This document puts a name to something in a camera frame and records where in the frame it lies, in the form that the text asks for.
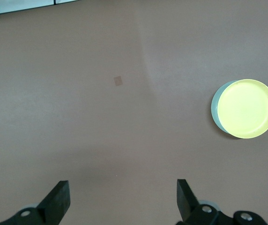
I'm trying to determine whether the pale green round plate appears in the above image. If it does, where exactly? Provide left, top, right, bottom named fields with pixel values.
left=210, top=80, right=239, bottom=138

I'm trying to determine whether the yellow round plate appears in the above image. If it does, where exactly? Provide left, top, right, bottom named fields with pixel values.
left=216, top=79, right=268, bottom=140

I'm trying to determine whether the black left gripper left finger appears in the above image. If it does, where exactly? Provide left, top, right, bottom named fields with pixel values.
left=0, top=180, right=71, bottom=225

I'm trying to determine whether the brown tape patch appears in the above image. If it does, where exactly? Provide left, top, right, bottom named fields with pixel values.
left=113, top=76, right=124, bottom=87

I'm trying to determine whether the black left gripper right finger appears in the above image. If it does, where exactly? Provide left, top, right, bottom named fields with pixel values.
left=175, top=179, right=267, bottom=225

